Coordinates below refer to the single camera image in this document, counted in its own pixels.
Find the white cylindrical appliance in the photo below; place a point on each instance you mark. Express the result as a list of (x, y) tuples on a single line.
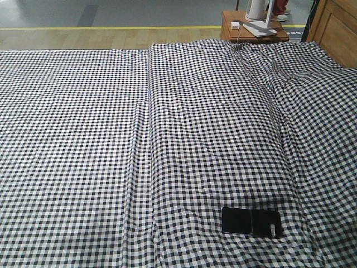
[(256, 10)]

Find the wooden headboard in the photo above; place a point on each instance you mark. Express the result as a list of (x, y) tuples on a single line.
[(334, 29)]

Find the white charger adapter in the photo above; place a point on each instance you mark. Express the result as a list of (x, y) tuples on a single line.
[(235, 25)]

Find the white desk lamp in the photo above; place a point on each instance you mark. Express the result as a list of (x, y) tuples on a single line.
[(262, 28)]

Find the wooden nightstand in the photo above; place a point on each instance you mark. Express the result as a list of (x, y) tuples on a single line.
[(243, 35)]

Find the black white checkered bedsheet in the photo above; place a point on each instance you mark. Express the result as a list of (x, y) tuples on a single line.
[(125, 158)]

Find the person in red trousers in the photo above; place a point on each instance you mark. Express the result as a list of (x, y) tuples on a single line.
[(280, 10)]

